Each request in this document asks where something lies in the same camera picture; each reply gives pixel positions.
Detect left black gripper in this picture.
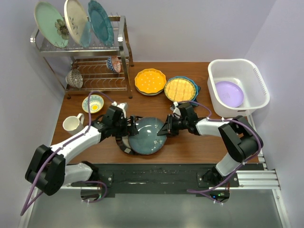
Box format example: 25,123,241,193
112,115,138,137

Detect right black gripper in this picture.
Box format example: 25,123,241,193
157,114,188,137

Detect black rimmed cream plate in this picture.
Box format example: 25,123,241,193
115,136,139,155

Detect dark blue speckled plate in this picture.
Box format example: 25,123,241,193
128,117,167,155

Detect purple plate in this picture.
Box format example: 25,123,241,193
215,81,244,108

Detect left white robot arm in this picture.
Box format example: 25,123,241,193
25,103,138,196

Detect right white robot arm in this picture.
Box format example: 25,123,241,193
157,102,264,189

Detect white plastic bin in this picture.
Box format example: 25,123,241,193
207,59,270,117

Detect yellow woven pattern plate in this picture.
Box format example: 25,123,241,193
164,76,197,102

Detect yellow blue patterned bowl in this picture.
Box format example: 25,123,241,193
82,95,104,114

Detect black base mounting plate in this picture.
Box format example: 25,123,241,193
64,163,240,199

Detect dark blue scalloped plate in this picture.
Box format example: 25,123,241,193
176,76,200,102

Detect orange dotted plate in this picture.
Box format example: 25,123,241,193
134,68,167,95

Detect cream ceramic mug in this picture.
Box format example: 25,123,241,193
62,113,85,135

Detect metal dish rack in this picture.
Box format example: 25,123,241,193
30,15,134,99

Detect blue orange patterned bowl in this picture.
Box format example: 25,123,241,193
106,56,121,73

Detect grey patterned bowl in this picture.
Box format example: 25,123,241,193
66,69,83,88

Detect small light blue plate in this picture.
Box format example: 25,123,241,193
80,21,91,48

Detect teal scalloped plate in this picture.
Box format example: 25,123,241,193
88,0,114,48

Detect cream floral plate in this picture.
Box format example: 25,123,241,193
64,0,89,46

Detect mint green flower plate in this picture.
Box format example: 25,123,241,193
34,1,69,48

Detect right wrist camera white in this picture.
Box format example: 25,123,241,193
170,102,181,116

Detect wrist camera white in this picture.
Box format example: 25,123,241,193
170,102,181,116
112,101,128,118

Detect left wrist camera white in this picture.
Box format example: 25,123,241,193
112,101,128,118

